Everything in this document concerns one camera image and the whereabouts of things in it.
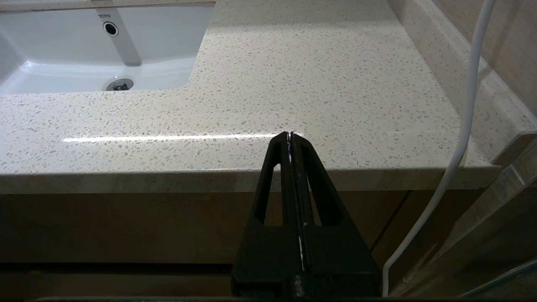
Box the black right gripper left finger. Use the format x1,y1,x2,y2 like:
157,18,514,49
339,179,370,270
232,132,303,297

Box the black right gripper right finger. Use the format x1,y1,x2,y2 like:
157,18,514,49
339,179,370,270
292,132,380,297

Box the brown vanity cabinet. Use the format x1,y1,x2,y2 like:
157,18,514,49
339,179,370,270
0,180,504,299

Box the chrome sink drain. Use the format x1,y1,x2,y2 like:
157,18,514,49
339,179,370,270
105,78,134,92

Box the white ceramic sink basin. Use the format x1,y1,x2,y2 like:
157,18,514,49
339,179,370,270
0,2,216,95

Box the white cable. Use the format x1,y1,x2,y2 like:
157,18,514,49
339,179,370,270
381,0,495,296

